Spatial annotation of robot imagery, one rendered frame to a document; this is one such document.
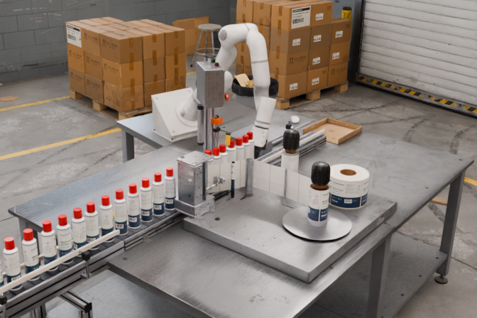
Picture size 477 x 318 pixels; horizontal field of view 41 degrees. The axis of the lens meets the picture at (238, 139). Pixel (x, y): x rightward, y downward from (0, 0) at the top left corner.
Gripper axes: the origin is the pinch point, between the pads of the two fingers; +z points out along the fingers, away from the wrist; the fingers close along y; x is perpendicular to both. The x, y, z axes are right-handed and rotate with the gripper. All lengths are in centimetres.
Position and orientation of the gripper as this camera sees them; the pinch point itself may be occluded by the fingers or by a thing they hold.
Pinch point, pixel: (255, 155)
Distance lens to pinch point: 338.4
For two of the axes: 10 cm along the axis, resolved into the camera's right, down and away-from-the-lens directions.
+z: -2.3, 9.7, 0.9
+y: 7.9, 2.4, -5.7
